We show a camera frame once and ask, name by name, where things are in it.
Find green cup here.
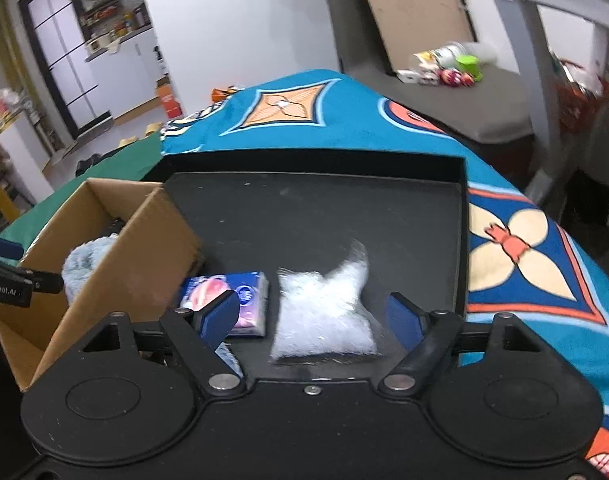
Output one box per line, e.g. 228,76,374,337
455,55,484,81

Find grey desk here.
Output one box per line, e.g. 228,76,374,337
482,0,609,206

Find white charger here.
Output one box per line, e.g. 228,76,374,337
397,67,438,86

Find clear bag of white filling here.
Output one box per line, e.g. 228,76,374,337
268,240,383,364

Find green bed sheet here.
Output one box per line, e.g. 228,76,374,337
0,132,166,242

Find brown cardboard box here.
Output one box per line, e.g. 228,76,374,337
0,177,206,392

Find grey chair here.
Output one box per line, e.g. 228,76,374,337
317,0,536,144

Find black tray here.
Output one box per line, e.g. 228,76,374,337
139,149,470,382

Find orange carton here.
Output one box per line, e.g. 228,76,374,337
154,76,184,120

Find blue tissue pack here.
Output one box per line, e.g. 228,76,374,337
178,271,270,337

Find black cloth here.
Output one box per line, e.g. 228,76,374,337
74,147,130,179

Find white kitchen cabinet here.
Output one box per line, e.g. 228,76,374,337
59,0,170,126

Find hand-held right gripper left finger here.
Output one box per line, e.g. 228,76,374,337
78,289,247,396

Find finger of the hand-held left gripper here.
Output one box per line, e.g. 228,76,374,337
0,235,24,261
15,269,66,295

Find yellow shelf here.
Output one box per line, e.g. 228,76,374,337
0,87,40,221

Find red round toys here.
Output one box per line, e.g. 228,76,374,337
439,69,476,87

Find white and green bottle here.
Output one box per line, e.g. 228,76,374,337
415,42,498,69

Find blue printed blanket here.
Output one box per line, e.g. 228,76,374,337
159,69,609,480

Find red basket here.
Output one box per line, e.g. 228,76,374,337
555,60,609,134

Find blue fluffy plush toy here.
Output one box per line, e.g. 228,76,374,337
62,232,123,307

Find black framed sliding door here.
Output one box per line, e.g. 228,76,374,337
18,0,113,144

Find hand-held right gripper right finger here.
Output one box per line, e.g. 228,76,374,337
376,290,544,394

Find black tray lid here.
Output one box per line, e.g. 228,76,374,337
347,0,478,74

